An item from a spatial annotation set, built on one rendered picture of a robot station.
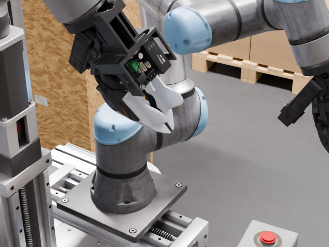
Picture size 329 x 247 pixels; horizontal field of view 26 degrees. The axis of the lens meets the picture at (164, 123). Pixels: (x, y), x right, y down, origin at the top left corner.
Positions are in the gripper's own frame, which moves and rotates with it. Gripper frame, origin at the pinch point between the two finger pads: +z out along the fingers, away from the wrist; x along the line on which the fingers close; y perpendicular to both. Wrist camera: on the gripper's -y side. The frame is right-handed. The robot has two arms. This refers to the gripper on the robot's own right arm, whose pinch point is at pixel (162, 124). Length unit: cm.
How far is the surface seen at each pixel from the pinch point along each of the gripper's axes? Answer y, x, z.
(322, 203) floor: -134, 110, 168
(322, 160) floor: -154, 138, 170
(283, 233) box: -39, 29, 68
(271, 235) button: -39, 26, 65
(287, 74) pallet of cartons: -201, 185, 156
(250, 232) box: -44, 25, 64
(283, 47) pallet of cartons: -199, 190, 141
